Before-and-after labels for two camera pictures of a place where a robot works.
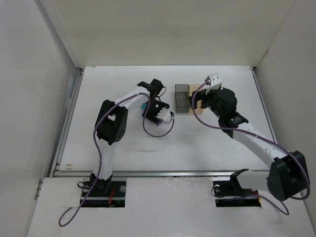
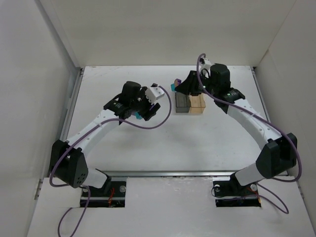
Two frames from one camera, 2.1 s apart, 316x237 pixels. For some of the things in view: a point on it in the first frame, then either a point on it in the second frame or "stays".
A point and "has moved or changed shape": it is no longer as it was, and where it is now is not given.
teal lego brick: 143,105 has moved or changed shape
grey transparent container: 182,93 stays
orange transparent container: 192,89 stays
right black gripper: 200,99 → 193,84
